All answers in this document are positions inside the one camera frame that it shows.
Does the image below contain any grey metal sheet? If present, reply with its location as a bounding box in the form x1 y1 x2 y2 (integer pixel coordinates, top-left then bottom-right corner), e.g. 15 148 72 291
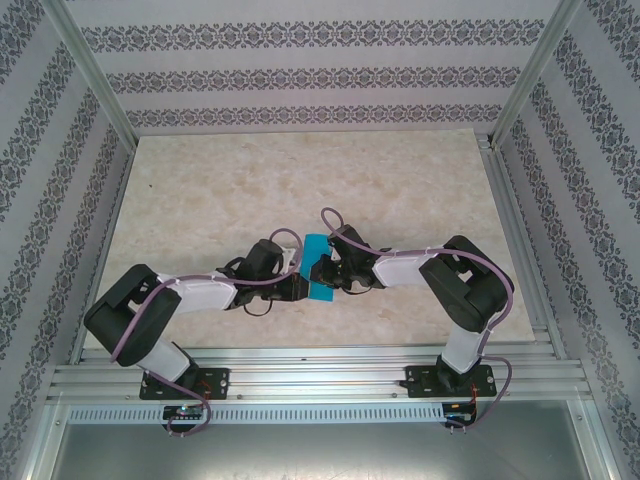
49 422 599 480

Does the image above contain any aluminium mounting rail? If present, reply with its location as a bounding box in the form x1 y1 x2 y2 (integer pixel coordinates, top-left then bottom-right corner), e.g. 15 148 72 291
47 344 589 405

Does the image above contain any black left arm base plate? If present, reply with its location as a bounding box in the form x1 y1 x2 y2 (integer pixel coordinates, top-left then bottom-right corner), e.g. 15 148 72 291
139 367 231 401

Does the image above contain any slotted grey cable duct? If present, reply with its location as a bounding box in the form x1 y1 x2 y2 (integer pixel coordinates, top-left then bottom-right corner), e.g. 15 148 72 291
67 403 447 425

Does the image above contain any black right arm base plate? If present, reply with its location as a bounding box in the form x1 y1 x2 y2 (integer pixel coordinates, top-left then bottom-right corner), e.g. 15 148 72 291
405 364 497 399

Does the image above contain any aluminium side rail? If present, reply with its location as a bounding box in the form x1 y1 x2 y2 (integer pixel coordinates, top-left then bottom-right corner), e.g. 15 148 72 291
69 143 139 364
479 132 570 361

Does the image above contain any aluminium frame post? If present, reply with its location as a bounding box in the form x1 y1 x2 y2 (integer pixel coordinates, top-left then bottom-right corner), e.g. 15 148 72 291
492 0 585 150
42 0 140 147

